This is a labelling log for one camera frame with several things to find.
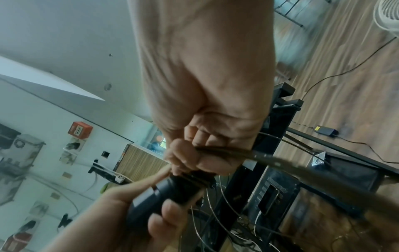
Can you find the person's right hand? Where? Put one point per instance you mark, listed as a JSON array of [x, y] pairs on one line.
[[212, 73]]

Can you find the blue black power adapter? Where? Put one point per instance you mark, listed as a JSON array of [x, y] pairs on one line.
[[325, 130]]

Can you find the person's left hand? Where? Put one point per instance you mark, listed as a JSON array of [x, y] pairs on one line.
[[109, 211]]

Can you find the white folding table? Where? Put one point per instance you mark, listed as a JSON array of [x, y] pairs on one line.
[[290, 9]]

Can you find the white wall socket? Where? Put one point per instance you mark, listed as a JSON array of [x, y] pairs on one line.
[[120, 178]]

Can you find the white socket with plug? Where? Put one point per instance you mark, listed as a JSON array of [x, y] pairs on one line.
[[73, 145]]

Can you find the black glossy low table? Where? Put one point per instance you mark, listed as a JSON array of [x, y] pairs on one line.
[[280, 115]]

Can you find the white floor fan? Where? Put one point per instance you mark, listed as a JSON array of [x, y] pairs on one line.
[[388, 14]]

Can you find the red alarm box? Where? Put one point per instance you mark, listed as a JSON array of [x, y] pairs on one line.
[[80, 129]]

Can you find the crumpled white wrapper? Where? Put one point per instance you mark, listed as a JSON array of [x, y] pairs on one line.
[[318, 160]]

